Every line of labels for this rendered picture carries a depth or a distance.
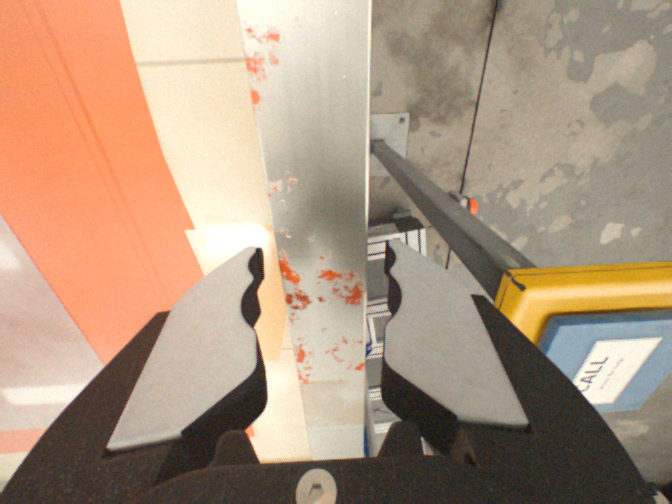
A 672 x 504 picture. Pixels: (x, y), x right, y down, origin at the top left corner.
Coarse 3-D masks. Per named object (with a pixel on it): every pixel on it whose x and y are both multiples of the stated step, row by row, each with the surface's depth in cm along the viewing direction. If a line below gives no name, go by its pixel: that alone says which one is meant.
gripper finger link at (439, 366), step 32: (416, 256) 10; (416, 288) 9; (448, 288) 9; (416, 320) 7; (448, 320) 7; (480, 320) 7; (384, 352) 7; (416, 352) 7; (448, 352) 7; (480, 352) 6; (384, 384) 7; (416, 384) 6; (448, 384) 6; (480, 384) 6; (416, 416) 6; (448, 416) 5; (480, 416) 5; (512, 416) 5; (448, 448) 6
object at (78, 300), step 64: (0, 256) 15; (64, 256) 15; (128, 256) 15; (192, 256) 15; (0, 320) 17; (64, 320) 17; (128, 320) 17; (0, 384) 20; (64, 384) 20; (0, 448) 24
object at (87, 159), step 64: (0, 0) 10; (64, 0) 10; (0, 64) 11; (64, 64) 11; (128, 64) 11; (0, 128) 12; (64, 128) 12; (128, 128) 12; (0, 192) 13; (64, 192) 13; (128, 192) 13
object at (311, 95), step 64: (256, 0) 8; (320, 0) 8; (256, 64) 8; (320, 64) 8; (256, 128) 9; (320, 128) 9; (320, 192) 10; (320, 256) 12; (320, 320) 13; (320, 384) 16; (320, 448) 19
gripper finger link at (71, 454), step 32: (160, 320) 8; (128, 352) 7; (96, 384) 6; (128, 384) 6; (64, 416) 6; (96, 416) 6; (32, 448) 5; (64, 448) 5; (96, 448) 5; (160, 448) 5; (32, 480) 5; (64, 480) 5; (96, 480) 5; (128, 480) 5; (160, 480) 5
